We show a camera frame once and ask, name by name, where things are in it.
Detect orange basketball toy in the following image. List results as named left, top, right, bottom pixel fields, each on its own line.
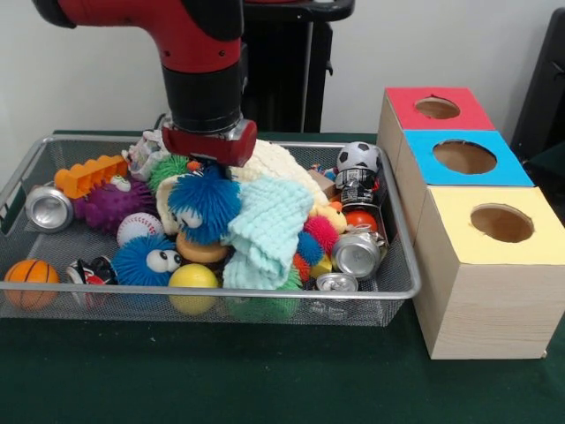
left=4, top=259, right=61, bottom=310

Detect light blue waffle cloth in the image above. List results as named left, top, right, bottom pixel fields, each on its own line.
left=222, top=175, right=316, bottom=291

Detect shallow clear mesh bin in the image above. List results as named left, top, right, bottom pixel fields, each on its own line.
left=0, top=132, right=422, bottom=328

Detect yellow ball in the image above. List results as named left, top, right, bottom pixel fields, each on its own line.
left=169, top=264, right=220, bottom=316

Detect green cloth side table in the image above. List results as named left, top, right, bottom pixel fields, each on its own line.
left=534, top=141, right=565, bottom=197

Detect black and white soccer ball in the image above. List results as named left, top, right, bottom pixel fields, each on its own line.
left=337, top=141, right=382, bottom=175

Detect black flat panel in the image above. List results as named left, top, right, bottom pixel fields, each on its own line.
left=510, top=7, right=565, bottom=164

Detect cream waffle cloth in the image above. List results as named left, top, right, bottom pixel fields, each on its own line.
left=157, top=140, right=329, bottom=235

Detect orange plastic toy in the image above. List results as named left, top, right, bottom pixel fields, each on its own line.
left=55, top=155, right=130, bottom=199

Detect dark green table cloth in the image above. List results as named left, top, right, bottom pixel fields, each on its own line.
left=0, top=130, right=565, bottom=424

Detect purple spiky ball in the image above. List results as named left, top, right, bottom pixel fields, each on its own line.
left=74, top=177, right=156, bottom=234

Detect crushed silver soda can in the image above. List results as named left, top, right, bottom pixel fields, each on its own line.
left=331, top=228, right=388, bottom=280

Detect black pedestal stand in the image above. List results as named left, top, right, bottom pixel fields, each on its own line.
left=240, top=0, right=356, bottom=133

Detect blue spiky ball with eyes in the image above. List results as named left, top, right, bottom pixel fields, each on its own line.
left=112, top=234, right=185, bottom=288

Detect white baseball toy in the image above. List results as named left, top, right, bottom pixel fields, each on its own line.
left=117, top=213, right=164, bottom=246

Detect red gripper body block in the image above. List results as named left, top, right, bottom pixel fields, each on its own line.
left=161, top=119, right=259, bottom=168

